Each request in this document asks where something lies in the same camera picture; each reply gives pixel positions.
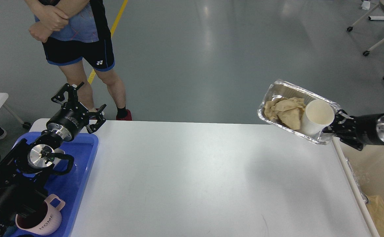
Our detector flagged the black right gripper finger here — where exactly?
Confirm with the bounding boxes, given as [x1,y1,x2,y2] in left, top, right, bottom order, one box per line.
[322,128,365,151]
[333,109,356,130]

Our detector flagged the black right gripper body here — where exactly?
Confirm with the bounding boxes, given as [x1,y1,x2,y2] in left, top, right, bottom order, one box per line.
[351,114,384,147]

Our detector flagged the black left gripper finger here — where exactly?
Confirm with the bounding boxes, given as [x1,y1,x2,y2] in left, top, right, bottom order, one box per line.
[86,104,107,134]
[51,82,85,111]

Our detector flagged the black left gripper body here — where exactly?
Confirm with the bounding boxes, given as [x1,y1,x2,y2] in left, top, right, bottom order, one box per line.
[46,108,89,142]

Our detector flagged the white paper cup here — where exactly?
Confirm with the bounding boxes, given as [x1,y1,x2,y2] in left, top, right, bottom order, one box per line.
[300,99,335,136]

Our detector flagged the aluminium foil tray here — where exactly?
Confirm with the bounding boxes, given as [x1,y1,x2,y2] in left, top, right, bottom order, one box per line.
[257,79,342,145]

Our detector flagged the brown paper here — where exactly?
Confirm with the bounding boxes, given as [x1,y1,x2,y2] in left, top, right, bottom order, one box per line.
[264,97,306,130]

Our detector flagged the pink home mug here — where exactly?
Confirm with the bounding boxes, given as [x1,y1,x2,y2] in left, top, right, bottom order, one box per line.
[15,194,66,236]

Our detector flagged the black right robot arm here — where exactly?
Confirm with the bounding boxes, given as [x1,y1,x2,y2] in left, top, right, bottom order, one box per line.
[322,110,384,151]

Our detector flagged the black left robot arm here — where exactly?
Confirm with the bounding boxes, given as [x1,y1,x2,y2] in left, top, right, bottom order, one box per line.
[0,82,106,237]

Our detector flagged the blue plastic tray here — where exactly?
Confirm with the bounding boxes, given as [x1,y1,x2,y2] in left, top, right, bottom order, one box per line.
[3,132,98,237]

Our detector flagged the beige plastic bin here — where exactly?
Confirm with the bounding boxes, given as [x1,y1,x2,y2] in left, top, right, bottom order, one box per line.
[333,138,384,237]

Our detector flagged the person in patterned shirt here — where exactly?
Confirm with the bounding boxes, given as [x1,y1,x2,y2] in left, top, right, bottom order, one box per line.
[25,0,132,120]

